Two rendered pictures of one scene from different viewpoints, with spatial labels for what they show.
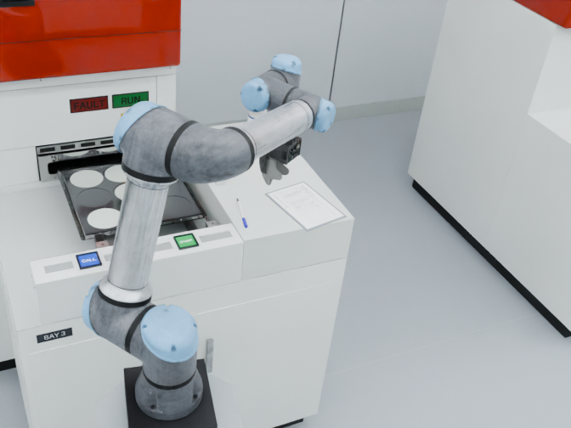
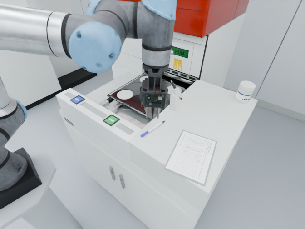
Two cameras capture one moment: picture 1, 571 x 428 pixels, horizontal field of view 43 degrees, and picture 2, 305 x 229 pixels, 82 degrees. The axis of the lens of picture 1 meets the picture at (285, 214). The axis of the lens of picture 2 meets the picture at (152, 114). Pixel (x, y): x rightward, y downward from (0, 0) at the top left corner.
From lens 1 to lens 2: 1.64 m
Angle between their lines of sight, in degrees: 51
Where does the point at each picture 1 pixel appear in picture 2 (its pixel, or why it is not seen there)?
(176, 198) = not seen: hidden behind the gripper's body
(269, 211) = (167, 140)
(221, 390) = (33, 198)
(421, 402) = not seen: outside the picture
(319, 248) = (178, 187)
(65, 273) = (66, 97)
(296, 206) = (184, 150)
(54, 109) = not seen: hidden behind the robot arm
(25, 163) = (139, 64)
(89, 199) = (134, 85)
